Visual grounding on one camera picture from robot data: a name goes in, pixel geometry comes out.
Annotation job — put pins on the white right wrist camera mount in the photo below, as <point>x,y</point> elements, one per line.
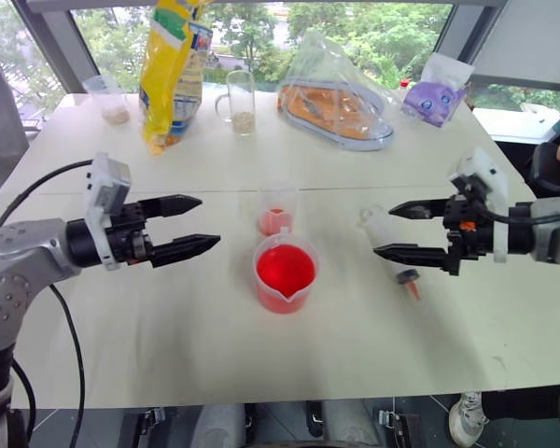
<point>494,182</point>

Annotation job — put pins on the measuring cup with red liquid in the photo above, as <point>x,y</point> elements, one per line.
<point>284,275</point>

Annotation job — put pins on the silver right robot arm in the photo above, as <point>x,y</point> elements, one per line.
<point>550,233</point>

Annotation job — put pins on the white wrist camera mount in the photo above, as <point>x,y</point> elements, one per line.
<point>494,182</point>
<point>106,186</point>

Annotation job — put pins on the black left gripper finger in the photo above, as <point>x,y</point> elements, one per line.
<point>172,205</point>
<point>186,246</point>

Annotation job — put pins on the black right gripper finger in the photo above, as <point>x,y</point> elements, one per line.
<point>415,256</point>
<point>420,209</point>

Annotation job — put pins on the black trouser leg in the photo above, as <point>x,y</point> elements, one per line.
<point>527,403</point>

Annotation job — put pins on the grey rounded robot leg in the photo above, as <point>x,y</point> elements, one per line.
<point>350,424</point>
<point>221,427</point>

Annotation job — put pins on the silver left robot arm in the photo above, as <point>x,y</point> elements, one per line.
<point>18,252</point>

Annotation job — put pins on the clear glass mug with grains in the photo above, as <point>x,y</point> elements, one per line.
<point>242,107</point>

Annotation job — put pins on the clear plastic tube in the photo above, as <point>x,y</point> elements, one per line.
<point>386,231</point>

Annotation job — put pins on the clear bag with orange contents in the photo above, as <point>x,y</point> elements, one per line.
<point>336,102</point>

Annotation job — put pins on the clear plastic cup with grains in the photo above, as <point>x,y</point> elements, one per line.
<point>112,105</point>

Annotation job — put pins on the black sleeved person arm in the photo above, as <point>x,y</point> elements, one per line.
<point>548,172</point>

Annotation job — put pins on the yellow snack bag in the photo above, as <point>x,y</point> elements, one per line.
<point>168,84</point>

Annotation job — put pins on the small clear measuring cup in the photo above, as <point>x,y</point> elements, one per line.
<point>276,219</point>

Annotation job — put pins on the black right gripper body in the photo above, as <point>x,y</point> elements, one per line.
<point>469,233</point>

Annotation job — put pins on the metal table clasp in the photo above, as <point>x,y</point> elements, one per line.
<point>155,415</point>
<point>389,415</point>

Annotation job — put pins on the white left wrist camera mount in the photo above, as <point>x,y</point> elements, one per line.
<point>106,186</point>

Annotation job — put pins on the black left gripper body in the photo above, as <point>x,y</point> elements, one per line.
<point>128,233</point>

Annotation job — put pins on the small red capped bottle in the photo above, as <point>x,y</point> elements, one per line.
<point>404,85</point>

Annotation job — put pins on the purple and white pouch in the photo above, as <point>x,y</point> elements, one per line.
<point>431,100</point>

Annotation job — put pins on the white sneaker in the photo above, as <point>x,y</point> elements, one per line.
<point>466,420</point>

